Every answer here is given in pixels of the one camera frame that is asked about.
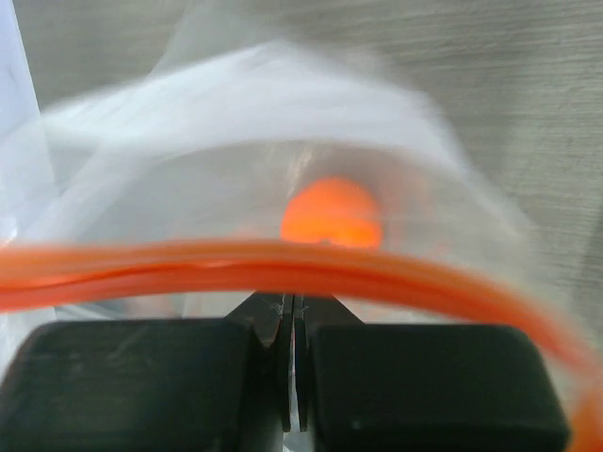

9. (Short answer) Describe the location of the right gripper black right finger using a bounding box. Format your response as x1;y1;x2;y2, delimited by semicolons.
292;297;572;451

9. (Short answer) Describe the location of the clear zip top bag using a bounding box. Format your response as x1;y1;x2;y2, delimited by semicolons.
1;8;602;451

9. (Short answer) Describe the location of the orange fake fruit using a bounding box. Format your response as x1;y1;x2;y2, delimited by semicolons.
280;177;383;249

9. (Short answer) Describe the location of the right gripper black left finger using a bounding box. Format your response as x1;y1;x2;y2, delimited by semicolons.
1;293;293;451

